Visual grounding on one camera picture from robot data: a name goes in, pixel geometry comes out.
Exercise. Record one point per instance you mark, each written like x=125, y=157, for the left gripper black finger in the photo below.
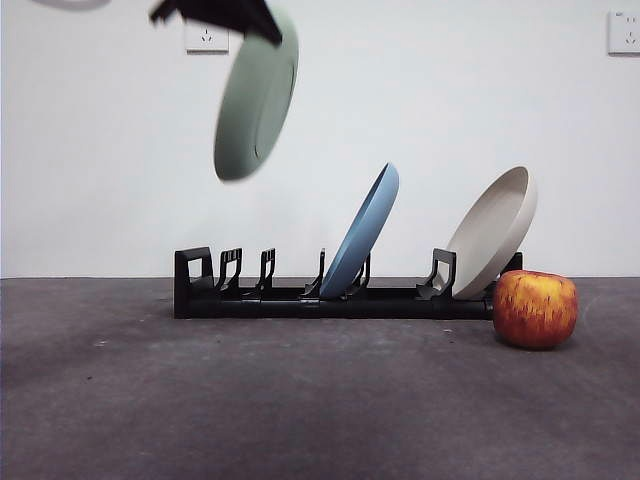
x=225, y=10

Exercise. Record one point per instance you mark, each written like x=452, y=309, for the green plate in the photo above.
x=250, y=110

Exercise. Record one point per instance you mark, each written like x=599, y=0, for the red yellow apple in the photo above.
x=535, y=310

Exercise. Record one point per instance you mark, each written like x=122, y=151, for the blue plate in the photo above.
x=365, y=230

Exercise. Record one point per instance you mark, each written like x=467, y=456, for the black plate rack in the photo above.
x=350, y=307

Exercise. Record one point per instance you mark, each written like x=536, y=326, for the cream plate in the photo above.
x=492, y=235

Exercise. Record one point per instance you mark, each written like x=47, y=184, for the white wall socket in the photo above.
x=625, y=32
x=205, y=42

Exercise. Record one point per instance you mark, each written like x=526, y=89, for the left wrist grey camera box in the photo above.
x=70, y=4

